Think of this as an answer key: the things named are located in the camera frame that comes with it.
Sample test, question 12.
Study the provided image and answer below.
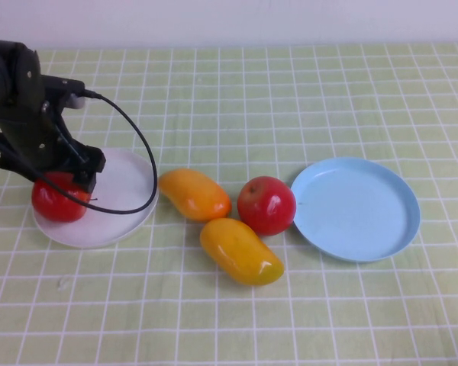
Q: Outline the red apple with yellowish top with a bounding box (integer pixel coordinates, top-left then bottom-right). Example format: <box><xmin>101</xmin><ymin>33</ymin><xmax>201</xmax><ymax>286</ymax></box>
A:
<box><xmin>236</xmin><ymin>175</ymin><xmax>297</xmax><ymax>236</ymax></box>

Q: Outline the white round plate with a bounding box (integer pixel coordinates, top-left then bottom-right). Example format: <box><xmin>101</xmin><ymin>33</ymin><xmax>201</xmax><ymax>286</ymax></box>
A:
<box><xmin>32</xmin><ymin>147</ymin><xmax>160</xmax><ymax>249</ymax></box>

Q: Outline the green checkered tablecloth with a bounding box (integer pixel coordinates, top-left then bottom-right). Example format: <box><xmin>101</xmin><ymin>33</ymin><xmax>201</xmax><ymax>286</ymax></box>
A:
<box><xmin>0</xmin><ymin>43</ymin><xmax>458</xmax><ymax>366</ymax></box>

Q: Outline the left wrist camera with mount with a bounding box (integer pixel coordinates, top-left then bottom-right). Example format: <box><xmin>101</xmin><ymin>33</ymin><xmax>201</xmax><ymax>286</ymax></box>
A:
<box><xmin>41</xmin><ymin>74</ymin><xmax>87</xmax><ymax>110</ymax></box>

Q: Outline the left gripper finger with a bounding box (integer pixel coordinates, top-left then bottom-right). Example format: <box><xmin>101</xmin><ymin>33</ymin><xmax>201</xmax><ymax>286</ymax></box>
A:
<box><xmin>0</xmin><ymin>150</ymin><xmax>35</xmax><ymax>182</ymax></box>
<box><xmin>73</xmin><ymin>148</ymin><xmax>107</xmax><ymax>191</ymax></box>

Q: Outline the orange mango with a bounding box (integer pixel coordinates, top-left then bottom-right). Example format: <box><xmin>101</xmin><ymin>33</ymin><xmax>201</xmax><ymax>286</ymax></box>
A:
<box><xmin>158</xmin><ymin>168</ymin><xmax>233</xmax><ymax>223</ymax></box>

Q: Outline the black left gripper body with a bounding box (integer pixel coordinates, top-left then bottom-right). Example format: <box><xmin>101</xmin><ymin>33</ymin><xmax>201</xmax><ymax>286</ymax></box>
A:
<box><xmin>0</xmin><ymin>101</ymin><xmax>100</xmax><ymax>178</ymax></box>

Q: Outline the yellow mango with greenish tip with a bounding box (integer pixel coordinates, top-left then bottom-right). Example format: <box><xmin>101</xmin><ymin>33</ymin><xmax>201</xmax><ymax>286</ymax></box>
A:
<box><xmin>199</xmin><ymin>217</ymin><xmax>285</xmax><ymax>287</ymax></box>

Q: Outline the red apple with stem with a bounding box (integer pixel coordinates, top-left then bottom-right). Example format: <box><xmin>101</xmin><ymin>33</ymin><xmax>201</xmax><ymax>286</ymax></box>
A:
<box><xmin>31</xmin><ymin>171</ymin><xmax>99</xmax><ymax>224</ymax></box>

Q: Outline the black camera cable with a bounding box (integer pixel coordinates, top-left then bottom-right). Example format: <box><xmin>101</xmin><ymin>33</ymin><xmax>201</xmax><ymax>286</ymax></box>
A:
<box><xmin>0</xmin><ymin>89</ymin><xmax>158</xmax><ymax>215</ymax></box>

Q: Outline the light blue round plate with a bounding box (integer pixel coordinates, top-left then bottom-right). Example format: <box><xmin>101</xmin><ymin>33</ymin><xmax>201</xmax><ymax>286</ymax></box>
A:
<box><xmin>289</xmin><ymin>156</ymin><xmax>421</xmax><ymax>263</ymax></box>

